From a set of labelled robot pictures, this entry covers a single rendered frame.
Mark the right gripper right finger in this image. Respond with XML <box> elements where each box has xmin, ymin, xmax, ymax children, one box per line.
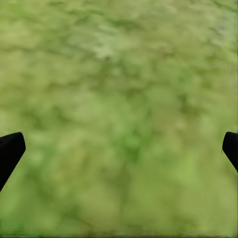
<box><xmin>222</xmin><ymin>132</ymin><xmax>238</xmax><ymax>171</ymax></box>

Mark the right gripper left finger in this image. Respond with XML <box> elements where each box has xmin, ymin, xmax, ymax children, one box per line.
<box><xmin>0</xmin><ymin>132</ymin><xmax>26</xmax><ymax>191</ymax></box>

